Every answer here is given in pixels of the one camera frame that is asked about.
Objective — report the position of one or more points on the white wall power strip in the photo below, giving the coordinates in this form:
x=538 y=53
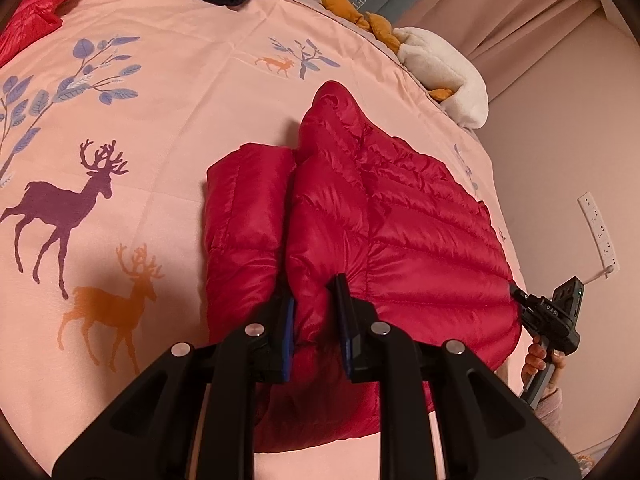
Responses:
x=601 y=236

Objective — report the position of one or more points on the person's right hand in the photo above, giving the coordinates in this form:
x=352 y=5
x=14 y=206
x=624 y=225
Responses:
x=535 y=362

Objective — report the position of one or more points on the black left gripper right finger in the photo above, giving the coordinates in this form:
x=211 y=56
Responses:
x=443 y=403

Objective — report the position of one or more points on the pink fuzzy sleeve forearm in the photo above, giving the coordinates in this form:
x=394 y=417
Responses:
x=549 y=412

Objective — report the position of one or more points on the red down puffer jacket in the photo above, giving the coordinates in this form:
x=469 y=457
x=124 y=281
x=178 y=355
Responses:
x=350 y=199

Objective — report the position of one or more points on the beige pink curtain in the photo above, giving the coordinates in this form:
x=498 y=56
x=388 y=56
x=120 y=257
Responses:
x=503 y=39

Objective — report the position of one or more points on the white goose plush toy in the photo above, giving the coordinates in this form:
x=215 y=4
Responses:
x=448 y=76

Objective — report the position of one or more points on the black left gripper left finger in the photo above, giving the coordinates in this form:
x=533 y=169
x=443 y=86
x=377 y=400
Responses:
x=191 y=413

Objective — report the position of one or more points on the pink deer print duvet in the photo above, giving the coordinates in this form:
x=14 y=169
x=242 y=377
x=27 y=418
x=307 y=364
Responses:
x=175 y=85

